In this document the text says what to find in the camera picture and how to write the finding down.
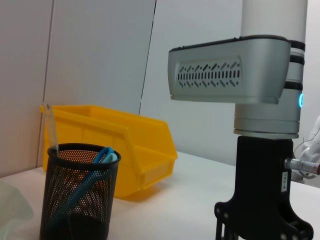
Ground black mesh pen holder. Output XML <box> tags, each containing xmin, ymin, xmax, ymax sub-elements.
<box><xmin>39</xmin><ymin>142</ymin><xmax>123</xmax><ymax>240</ymax></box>

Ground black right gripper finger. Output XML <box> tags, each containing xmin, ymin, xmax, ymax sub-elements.
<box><xmin>215</xmin><ymin>217</ymin><xmax>238</xmax><ymax>240</ymax></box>

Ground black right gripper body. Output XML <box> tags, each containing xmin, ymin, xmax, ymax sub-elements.
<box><xmin>214</xmin><ymin>135</ymin><xmax>315</xmax><ymax>240</ymax></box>

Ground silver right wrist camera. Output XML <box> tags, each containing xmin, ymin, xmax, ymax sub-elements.
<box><xmin>167</xmin><ymin>34</ymin><xmax>292</xmax><ymax>105</ymax></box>

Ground clear plastic ruler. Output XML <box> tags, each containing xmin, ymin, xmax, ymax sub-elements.
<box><xmin>44</xmin><ymin>104</ymin><xmax>60</xmax><ymax>157</ymax></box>

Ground yellow plastic bin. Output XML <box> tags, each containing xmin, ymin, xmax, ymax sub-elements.
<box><xmin>39</xmin><ymin>104</ymin><xmax>179</xmax><ymax>203</ymax></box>

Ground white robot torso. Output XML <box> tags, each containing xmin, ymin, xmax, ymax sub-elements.
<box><xmin>291</xmin><ymin>114</ymin><xmax>320</xmax><ymax>185</ymax></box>

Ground blue sheathed scissors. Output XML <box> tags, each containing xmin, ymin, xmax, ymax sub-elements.
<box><xmin>46</xmin><ymin>146</ymin><xmax>119</xmax><ymax>231</ymax></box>

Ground pale green glass fruit plate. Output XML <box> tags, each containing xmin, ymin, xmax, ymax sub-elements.
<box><xmin>0</xmin><ymin>178</ymin><xmax>35</xmax><ymax>240</ymax></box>

